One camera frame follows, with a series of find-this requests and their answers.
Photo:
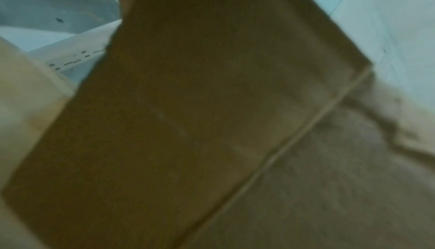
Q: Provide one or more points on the brown cardboard box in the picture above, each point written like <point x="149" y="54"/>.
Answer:
<point x="204" y="108"/>

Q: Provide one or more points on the white metal shelf rack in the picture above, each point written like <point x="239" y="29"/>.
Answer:
<point x="68" y="41"/>

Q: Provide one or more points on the white cloth sheet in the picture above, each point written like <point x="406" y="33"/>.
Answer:
<point x="390" y="27"/>

